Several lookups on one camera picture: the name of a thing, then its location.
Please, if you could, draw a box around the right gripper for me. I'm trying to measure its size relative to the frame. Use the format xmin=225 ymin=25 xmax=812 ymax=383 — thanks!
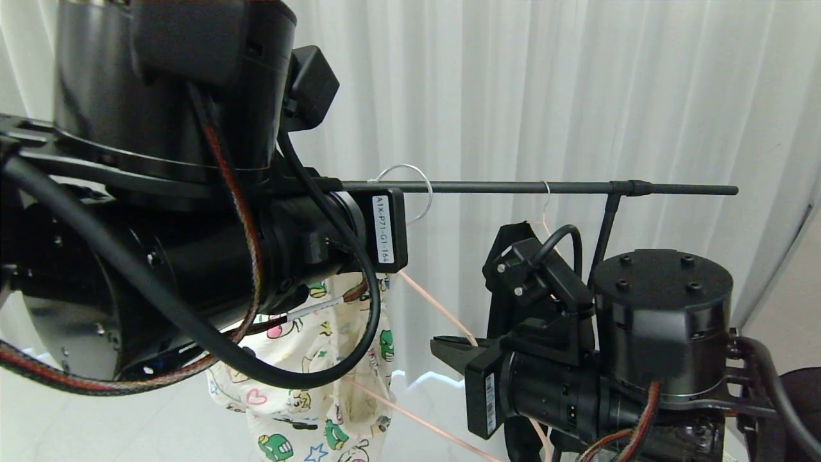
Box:
xmin=464 ymin=348 xmax=618 ymax=445

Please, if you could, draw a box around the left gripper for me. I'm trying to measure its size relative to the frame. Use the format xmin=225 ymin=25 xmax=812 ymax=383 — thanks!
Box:
xmin=276 ymin=188 xmax=410 ymax=310

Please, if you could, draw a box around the pink clothes hanger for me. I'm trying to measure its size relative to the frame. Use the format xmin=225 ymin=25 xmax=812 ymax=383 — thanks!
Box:
xmin=342 ymin=164 xmax=554 ymax=462
xmin=537 ymin=182 xmax=555 ymax=239

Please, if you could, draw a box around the black garment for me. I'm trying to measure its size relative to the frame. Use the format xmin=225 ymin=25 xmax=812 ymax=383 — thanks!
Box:
xmin=482 ymin=221 xmax=600 ymax=462

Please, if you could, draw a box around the cream printed garment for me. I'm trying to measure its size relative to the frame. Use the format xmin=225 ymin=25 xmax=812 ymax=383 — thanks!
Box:
xmin=207 ymin=271 xmax=396 ymax=462

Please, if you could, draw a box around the black clothes rack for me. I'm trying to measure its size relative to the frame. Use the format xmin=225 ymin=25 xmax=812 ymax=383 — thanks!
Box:
xmin=339 ymin=180 xmax=740 ymax=291

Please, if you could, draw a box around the white curtain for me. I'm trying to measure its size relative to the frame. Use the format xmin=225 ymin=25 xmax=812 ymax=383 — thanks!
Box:
xmin=0 ymin=0 xmax=821 ymax=386

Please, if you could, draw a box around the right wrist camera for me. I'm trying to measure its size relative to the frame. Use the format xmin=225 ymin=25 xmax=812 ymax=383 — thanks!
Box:
xmin=494 ymin=237 xmax=597 ymax=360

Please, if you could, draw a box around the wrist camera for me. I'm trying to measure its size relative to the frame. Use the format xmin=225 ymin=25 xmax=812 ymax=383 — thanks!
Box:
xmin=282 ymin=45 xmax=341 ymax=133
xmin=494 ymin=237 xmax=597 ymax=360

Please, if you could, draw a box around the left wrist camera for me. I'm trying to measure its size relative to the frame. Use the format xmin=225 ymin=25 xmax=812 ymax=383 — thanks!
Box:
xmin=282 ymin=45 xmax=341 ymax=133

